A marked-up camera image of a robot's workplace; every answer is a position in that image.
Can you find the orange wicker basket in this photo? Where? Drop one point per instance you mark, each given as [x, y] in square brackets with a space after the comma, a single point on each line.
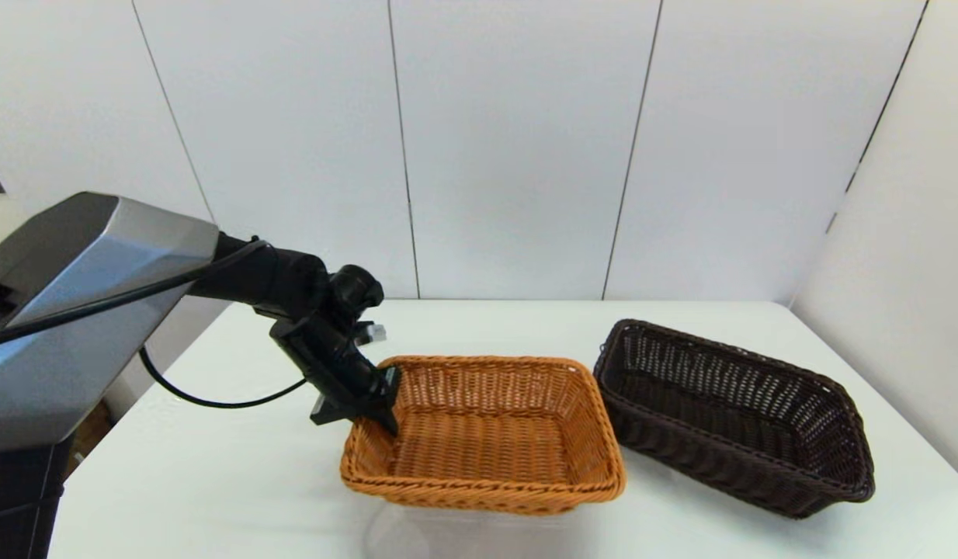
[487, 435]

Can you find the dark brown wicker basket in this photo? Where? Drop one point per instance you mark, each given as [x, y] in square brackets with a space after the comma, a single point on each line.
[720, 419]

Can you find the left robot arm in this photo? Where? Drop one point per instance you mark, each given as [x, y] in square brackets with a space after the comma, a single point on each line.
[83, 310]

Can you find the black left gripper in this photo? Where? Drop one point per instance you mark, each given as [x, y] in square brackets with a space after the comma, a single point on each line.
[331, 361]

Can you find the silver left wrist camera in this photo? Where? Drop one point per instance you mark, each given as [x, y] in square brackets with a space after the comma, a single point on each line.
[372, 334]

